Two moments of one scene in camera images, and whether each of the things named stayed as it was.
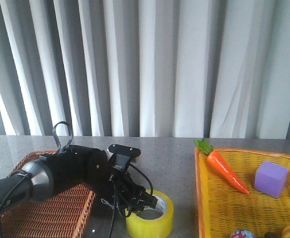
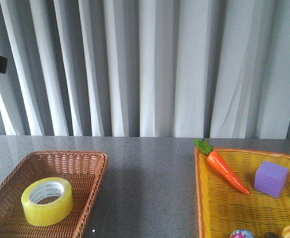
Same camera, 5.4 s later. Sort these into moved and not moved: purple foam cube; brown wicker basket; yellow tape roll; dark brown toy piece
Moved: yellow tape roll
Not moved: brown wicker basket; dark brown toy piece; purple foam cube
